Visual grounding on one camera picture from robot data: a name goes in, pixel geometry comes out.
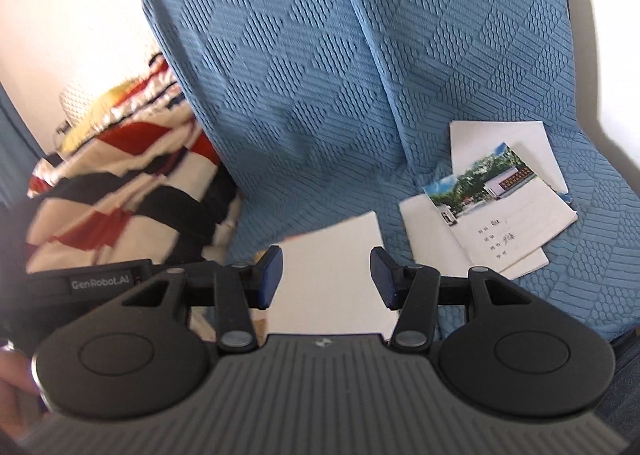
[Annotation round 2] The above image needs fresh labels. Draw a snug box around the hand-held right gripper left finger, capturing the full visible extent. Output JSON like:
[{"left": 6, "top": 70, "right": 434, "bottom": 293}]
[{"left": 122, "top": 245, "right": 284, "bottom": 353}]

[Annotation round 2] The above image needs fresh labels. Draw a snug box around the blue quilted sofa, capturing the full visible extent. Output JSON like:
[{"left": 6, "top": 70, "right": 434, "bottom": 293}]
[{"left": 142, "top": 0, "right": 640, "bottom": 342}]

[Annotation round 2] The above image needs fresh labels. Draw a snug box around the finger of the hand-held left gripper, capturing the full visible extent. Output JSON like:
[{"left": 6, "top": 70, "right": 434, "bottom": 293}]
[{"left": 152, "top": 261, "right": 217, "bottom": 278}]

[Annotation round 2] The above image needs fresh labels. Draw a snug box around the photo cover notebook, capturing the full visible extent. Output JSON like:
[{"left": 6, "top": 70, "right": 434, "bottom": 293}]
[{"left": 422, "top": 143, "right": 579, "bottom": 268}]

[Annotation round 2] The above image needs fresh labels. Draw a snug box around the white booklet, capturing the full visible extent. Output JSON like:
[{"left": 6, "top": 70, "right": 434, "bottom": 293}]
[
  {"left": 264, "top": 211, "right": 402, "bottom": 342},
  {"left": 449, "top": 121, "right": 569, "bottom": 196},
  {"left": 399, "top": 194, "right": 550, "bottom": 281}
]

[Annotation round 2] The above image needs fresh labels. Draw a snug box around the blue curtain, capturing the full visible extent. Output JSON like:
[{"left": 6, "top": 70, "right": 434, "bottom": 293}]
[{"left": 0, "top": 84, "right": 47, "bottom": 208}]

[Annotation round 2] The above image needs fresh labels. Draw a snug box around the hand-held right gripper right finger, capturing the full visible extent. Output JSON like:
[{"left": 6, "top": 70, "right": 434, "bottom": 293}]
[{"left": 369, "top": 245, "right": 526, "bottom": 351}]

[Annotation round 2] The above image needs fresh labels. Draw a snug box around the yellow pillow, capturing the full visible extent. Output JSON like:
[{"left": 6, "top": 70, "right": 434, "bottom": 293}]
[{"left": 64, "top": 84, "right": 132, "bottom": 146}]

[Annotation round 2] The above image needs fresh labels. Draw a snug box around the red black striped blanket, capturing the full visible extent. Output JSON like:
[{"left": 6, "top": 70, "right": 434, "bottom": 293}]
[{"left": 27, "top": 52, "right": 244, "bottom": 282}]

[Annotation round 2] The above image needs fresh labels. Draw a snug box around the white quilted pillow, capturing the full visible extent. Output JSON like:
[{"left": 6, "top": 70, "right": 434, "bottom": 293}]
[{"left": 59, "top": 80, "right": 103, "bottom": 128}]

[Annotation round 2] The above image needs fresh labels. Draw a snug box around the person's left hand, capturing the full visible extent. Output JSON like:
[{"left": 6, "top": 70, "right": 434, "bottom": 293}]
[{"left": 0, "top": 349, "right": 42, "bottom": 432}]

